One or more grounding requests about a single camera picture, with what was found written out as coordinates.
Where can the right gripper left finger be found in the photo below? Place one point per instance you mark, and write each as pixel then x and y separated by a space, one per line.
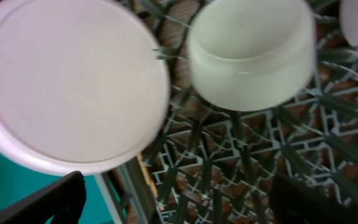
pixel 60 202

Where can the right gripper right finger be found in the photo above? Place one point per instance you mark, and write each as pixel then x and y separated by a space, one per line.
pixel 294 202

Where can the pink plate with food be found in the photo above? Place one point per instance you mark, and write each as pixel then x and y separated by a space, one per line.
pixel 80 85

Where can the white bowl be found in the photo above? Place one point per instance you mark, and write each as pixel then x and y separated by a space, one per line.
pixel 250 55

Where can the wooden chopstick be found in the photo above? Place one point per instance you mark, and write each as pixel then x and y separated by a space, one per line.
pixel 147 177

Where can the grey dishwasher rack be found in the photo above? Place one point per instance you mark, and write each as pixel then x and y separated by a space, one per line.
pixel 212 165

